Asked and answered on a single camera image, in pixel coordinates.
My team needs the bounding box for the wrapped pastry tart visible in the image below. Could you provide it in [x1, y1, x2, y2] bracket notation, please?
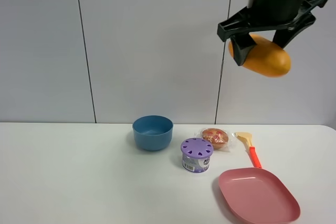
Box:
[194, 127, 237, 152]

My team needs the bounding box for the blue bowl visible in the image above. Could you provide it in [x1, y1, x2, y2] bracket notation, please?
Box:
[132, 115, 174, 151]

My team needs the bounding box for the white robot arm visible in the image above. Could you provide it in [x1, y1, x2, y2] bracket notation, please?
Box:
[217, 0, 328, 66]

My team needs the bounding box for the purple air freshener can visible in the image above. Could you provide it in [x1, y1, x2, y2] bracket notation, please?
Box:
[181, 137, 214, 173]

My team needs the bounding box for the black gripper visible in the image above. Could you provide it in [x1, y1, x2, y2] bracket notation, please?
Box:
[217, 0, 328, 66]

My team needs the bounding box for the orange yellow mango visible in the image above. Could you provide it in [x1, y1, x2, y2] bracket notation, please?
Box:
[242, 34, 291, 78]

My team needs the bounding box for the pink rectangular plate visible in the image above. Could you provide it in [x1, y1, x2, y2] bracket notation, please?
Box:
[218, 167, 301, 223]

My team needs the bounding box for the wooden spatula orange handle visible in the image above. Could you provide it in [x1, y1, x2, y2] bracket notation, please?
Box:
[235, 132, 262, 168]

